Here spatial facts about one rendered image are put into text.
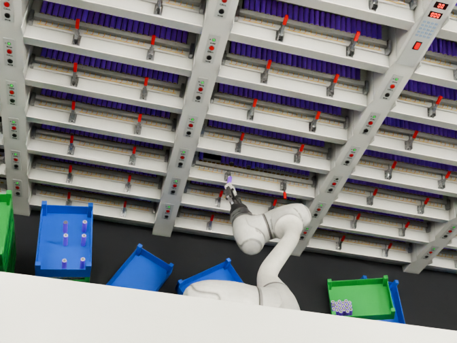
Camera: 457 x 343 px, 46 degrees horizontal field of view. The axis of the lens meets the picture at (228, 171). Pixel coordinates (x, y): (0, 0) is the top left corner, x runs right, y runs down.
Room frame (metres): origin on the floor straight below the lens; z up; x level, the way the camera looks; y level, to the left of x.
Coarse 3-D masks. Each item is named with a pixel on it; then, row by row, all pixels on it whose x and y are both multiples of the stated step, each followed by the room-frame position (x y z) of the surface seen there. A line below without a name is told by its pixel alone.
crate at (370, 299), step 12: (384, 276) 1.74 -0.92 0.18; (336, 288) 1.69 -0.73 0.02; (348, 288) 1.70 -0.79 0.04; (360, 288) 1.71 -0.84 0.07; (372, 288) 1.72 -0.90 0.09; (384, 288) 1.73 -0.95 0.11; (336, 300) 1.62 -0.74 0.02; (348, 300) 1.63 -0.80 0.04; (360, 300) 1.64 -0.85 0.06; (372, 300) 1.65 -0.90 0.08; (384, 300) 1.66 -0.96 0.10; (360, 312) 1.57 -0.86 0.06; (372, 312) 1.58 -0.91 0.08; (384, 312) 1.59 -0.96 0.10
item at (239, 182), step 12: (192, 168) 1.69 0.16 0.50; (192, 180) 1.66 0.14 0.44; (204, 180) 1.67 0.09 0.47; (216, 180) 1.68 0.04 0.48; (240, 180) 1.72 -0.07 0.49; (252, 180) 1.75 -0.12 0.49; (312, 180) 1.86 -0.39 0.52; (264, 192) 1.75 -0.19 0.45; (276, 192) 1.75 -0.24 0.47; (288, 192) 1.77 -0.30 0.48; (300, 192) 1.79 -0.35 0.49; (312, 192) 1.81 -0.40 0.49
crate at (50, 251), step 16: (48, 208) 1.26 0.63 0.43; (64, 208) 1.28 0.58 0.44; (80, 208) 1.31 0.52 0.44; (48, 224) 1.21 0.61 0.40; (80, 224) 1.26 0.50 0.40; (48, 240) 1.14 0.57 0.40; (80, 240) 1.19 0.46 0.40; (48, 256) 1.07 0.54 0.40; (64, 256) 1.10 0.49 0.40; (80, 256) 1.12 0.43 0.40; (48, 272) 0.99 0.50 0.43; (64, 272) 1.01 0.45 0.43; (80, 272) 1.04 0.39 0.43
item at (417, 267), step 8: (456, 200) 2.02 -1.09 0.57; (456, 208) 1.99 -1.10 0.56; (456, 216) 1.97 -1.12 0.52; (440, 224) 2.00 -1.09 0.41; (448, 224) 1.97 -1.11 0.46; (456, 224) 1.98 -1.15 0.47; (440, 232) 1.97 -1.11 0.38; (456, 232) 1.99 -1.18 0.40; (440, 240) 1.98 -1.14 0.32; (448, 240) 1.99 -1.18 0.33; (416, 248) 2.01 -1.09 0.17; (424, 248) 1.97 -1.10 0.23; (440, 248) 1.99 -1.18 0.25; (416, 256) 1.97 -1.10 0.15; (432, 256) 1.99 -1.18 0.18; (408, 264) 1.98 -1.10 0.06; (416, 264) 1.98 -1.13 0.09; (424, 264) 1.99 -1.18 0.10; (416, 272) 1.99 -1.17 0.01
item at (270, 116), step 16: (224, 96) 1.72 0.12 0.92; (240, 96) 1.76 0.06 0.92; (256, 96) 1.79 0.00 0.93; (272, 96) 1.82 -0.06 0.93; (208, 112) 1.65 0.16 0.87; (224, 112) 1.68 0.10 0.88; (240, 112) 1.71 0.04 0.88; (256, 112) 1.74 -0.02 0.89; (272, 112) 1.77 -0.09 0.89; (288, 112) 1.80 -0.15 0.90; (304, 112) 1.81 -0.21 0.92; (320, 112) 1.78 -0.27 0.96; (336, 112) 1.87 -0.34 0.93; (352, 112) 1.87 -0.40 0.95; (256, 128) 1.71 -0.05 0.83; (272, 128) 1.72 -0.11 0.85; (288, 128) 1.73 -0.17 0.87; (304, 128) 1.76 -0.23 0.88; (320, 128) 1.79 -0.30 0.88; (336, 128) 1.82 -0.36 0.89; (352, 128) 1.81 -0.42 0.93
